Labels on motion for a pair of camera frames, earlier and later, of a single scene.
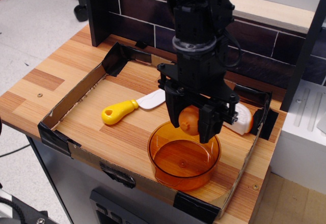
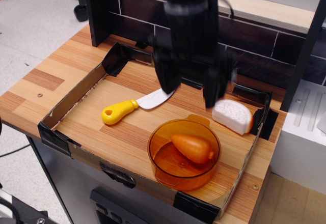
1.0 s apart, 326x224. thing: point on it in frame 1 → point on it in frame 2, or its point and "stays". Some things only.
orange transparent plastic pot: [181, 160] stays
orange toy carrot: [188, 120] → [194, 148]
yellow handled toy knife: [111, 113] stays
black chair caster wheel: [81, 11] stays
